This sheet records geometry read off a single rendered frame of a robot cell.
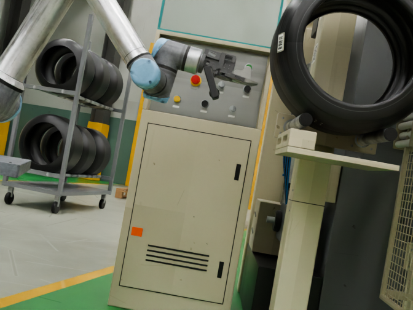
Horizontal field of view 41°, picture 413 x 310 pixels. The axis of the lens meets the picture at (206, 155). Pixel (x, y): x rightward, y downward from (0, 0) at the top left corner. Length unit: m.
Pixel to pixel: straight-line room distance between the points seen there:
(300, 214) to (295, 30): 0.73
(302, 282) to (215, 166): 0.65
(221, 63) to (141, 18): 10.45
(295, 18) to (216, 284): 1.25
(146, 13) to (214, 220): 10.06
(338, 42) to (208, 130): 0.69
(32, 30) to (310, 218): 1.25
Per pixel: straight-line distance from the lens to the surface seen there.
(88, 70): 5.54
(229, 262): 2.51
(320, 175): 2.20
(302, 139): 1.81
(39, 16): 2.11
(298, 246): 2.20
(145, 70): 1.75
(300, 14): 1.88
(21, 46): 2.11
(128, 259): 2.54
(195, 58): 1.90
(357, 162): 1.85
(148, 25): 12.21
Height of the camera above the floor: 0.69
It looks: 1 degrees up
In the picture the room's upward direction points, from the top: 10 degrees clockwise
